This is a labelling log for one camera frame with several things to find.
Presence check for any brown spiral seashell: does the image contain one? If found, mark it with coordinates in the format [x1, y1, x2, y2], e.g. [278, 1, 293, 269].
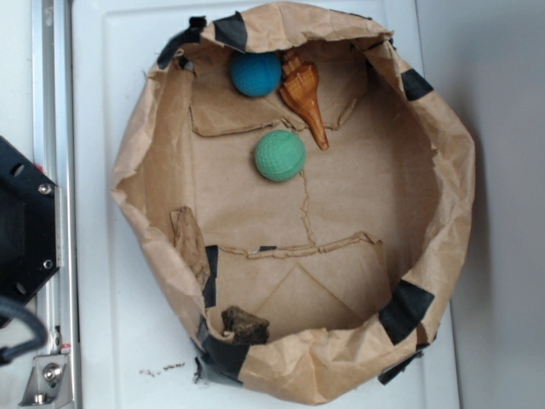
[279, 49, 329, 150]

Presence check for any aluminium frame rail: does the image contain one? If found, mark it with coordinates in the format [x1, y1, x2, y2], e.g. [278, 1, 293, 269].
[32, 1, 83, 408]

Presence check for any brown paper bag enclosure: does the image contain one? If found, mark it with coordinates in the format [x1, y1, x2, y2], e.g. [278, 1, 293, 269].
[112, 2, 475, 405]

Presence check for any blue dimpled ball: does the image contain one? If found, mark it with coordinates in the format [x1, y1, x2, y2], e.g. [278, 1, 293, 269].
[230, 52, 282, 97]

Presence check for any dark brown rock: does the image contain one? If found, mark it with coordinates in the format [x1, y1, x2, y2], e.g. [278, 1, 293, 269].
[221, 306, 270, 345]

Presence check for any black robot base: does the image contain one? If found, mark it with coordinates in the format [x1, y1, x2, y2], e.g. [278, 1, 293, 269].
[1, 138, 59, 305]

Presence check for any metal corner bracket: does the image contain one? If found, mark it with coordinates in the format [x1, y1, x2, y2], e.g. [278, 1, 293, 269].
[18, 354, 73, 408]

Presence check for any grey braided cable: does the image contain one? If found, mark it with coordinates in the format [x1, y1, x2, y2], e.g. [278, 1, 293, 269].
[0, 295, 48, 366]

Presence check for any green dimpled ball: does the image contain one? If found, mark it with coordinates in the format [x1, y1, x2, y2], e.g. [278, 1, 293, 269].
[254, 130, 307, 182]

